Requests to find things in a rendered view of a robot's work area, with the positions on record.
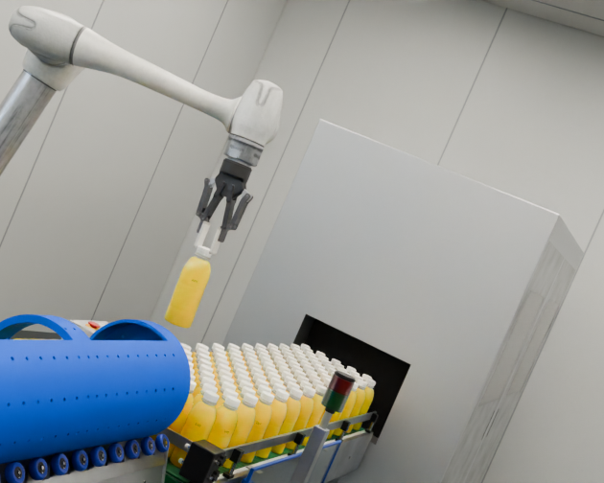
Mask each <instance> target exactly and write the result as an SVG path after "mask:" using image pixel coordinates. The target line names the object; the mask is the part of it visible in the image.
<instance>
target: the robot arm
mask: <svg viewBox="0 0 604 483"><path fill-rule="evenodd" d="M9 31H10V33H11V36H12V37H13V38H14V39H15V40H16V41H17V42H18V43H19V44H21V45H22V46H24V47H26V48H27V52H26V54H25V57H24V58H23V61H22V67H23V68H24V69H23V70H22V72H21V74H20V75H19V77H18V78H17V80H16V81H15V83H14V84H13V86H12V88H11V89H10V91H9V92H8V94H7V95H6V97H5V98H4V100H3V101H2V102H1V103H0V175H1V174H2V172H3V171H4V169H6V167H7V166H8V164H9V163H10V161H11V160H12V158H13V156H14V155H15V153H16V152H17V150H18V149H19V147H20V146H21V144H22V142H23V141H24V139H25V138H26V136H27V135H28V133H29V132H30V130H31V129H32V127H33V126H34V124H35V122H36V121H37V119H38V118H39V116H40V115H41V113H42V112H43V110H44V109H45V107H46V106H47V104H48V103H49V101H51V99H52V98H53V96H54V94H55V93H56V91H61V90H63V89H65V88H66V87H67V86H68V85H69V84H70V83H71V82H72V80H73V79H74V78H75V77H76V76H77V75H78V74H79V73H80V72H81V71H82V70H84V69H85V68H89V69H93V70H98V71H102V72H106V73H109V74H112V75H116V76H119V77H122V78H124V79H127V80H130V81H133V82H136V83H138V84H140V85H143V86H145V87H147V88H149V89H151V90H153V91H155V92H158V93H160V94H162V95H164V96H167V97H169V98H171V99H174V100H176V101H178V102H180V103H183V104H186V105H189V106H190V107H192V108H194V109H196V110H199V111H201V112H203V113H205V114H207V115H209V116H211V117H213V118H215V119H217V120H219V121H220V122H222V123H223V125H224V126H225V128H226V131H227V132H228V133H230V136H229V139H228V141H227V144H226V147H225V149H224V152H223V154H224V155H225V156H227V158H225V159H223V162H222V164H221V168H220V173H219V174H218V175H217V176H216V178H207V177H206V178H205V179H204V189H203V192H202V195H201V198H200V201H199V204H198V207H197V212H196V215H197V216H198V217H199V218H200V223H199V226H198V228H197V233H198V235H197V239H196V242H195V244H194V248H197V247H198V246H199V245H201V246H202V244H203V242H204V239H205V237H206V234H207V232H208V230H209V227H210V225H211V223H209V222H210V221H209V220H210V218H211V217H212V216H213V214H214V212H215V210H216V209H217V207H218V205H219V204H220V202H221V200H222V199H223V198H224V197H226V206H225V211H224V215H223V220H222V225H221V227H218V230H217V232H216V235H215V238H214V240H213V242H212V245H211V248H210V251H209V254H212V255H215V256H216V255H217V252H218V249H219V246H220V244H221V242H224V240H225V238H226V235H227V232H228V231H229V230H237V228H238V225H239V223H240V221H241V219H242V217H243V214H244V211H245V209H246V206H247V204H248V203H249V202H250V201H251V200H252V198H253V195H251V194H250V193H249V192H248V191H247V190H246V183H247V181H248V178H249V177H250V174H251V172H252V170H251V168H250V167H251V166H252V167H256V166H257V164H258V162H259V159H260V157H261V154H262V152H263V150H264V147H265V144H268V143H269V142H271V141H272V140H273V139H274V138H275V136H276V135H277V133H278V130H279V125H280V123H279V119H280V113H281V109H282V104H283V90H282V89H281V88H280V87H278V86H277V85H276V84H274V83H272V82H270V81H267V80H254V81H253V82H252V83H251V84H250V85H249V86H248V87H247V89H246V90H245V92H244V94H243V96H241V97H239V98H237V99H234V100H229V99H225V98H222V97H219V96H216V95H214V94H211V93H209V92H207V91H205V90H203V89H200V88H198V87H196V86H195V85H193V84H191V83H189V82H187V81H185V80H183V79H181V78H179V77H177V76H175V75H173V74H171V73H169V72H168V71H166V70H164V69H162V68H160V67H158V66H156V65H154V64H152V63H150V62H148V61H146V60H144V59H142V58H140V57H137V56H135V55H133V54H131V53H129V52H128V51H126V50H124V49H122V48H120V47H118V46H117V45H115V44H113V43H111V42H110V41H108V40H107V39H105V38H103V37H102V36H100V35H99V34H96V33H95V32H93V31H92V30H90V29H89V28H87V27H85V26H83V25H82V24H80V23H78V22H77V21H76V20H74V19H73V18H71V17H69V16H67V15H65V14H62V13H59V12H56V11H50V10H47V9H44V8H41V7H37V6H21V7H20V8H17V9H15V10H14V12H13V13H12V17H11V19H10V23H9ZM215 183H216V187H217V190H216V191H215V192H214V196H213V198H212V199H211V201H210V203H209V205H208V202H209V199H210V196H211V194H212V190H213V187H214V186H215ZM241 194H243V195H242V199H241V200H240V202H239V205H238V207H237V209H236V211H235V214H234V216H233V211H234V206H235V204H236V201H237V197H238V196H240V195H241ZM207 205H208V206H207ZM232 216H233V218H232Z"/></svg>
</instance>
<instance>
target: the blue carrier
mask: <svg viewBox="0 0 604 483"><path fill-rule="evenodd" d="M34 324H40V325H43V326H46V327H48V328H50V329H51V330H53V331H54V332H56V333H57V334H58V335H60V336H61V337H62V338H63V340H22V339H10V338H11V337H12V336H14V335H15V334H16V333H18V332H19V331H21V330H22V329H24V328H26V327H29V326H31V325H34ZM190 385H191V371H190V365H189V361H188V358H187V356H186V353H185V351H184V349H183V347H182V345H181V344H180V342H179V341H178V339H177V338H176V337H175V336H174V335H173V334H172V333H171V332H170V331H169V330H167V329H166V328H164V327H163V326H161V325H159V324H156V323H154V322H151V321H147V320H135V319H123V320H117V321H113V322H111V323H108V324H106V325H104V326H102V327H101V328H100V329H98V330H97V331H96V332H94V333H93V334H92V335H91V336H90V337H88V336H87V335H86V333H85V332H84V331H83V330H82V329H80V328H79V327H78V326H77V325H75V324H74V323H72V322H70V321H68V320H66V319H64V318H61V317H57V316H53V315H37V314H21V315H16V316H13V317H10V318H7V319H5V320H3V321H1V322H0V464H5V463H10V462H14V461H20V460H25V459H31V458H36V457H40V456H46V455H51V454H56V453H62V452H66V451H72V450H77V449H87V448H92V447H96V446H102V445H107V444H112V443H118V442H123V441H128V440H132V439H138V438H144V437H148V436H152V435H154V434H157V433H159V432H161V431H162V430H164V429H166V428H167V427H168V426H170V425H171V424H172V423H173V422H174V421H175V420H176V418H177V417H178V416H179V414H180V413H181V411H182V410H183V408H184V406H185V403H186V402H187V399H188V396H189V391H190Z"/></svg>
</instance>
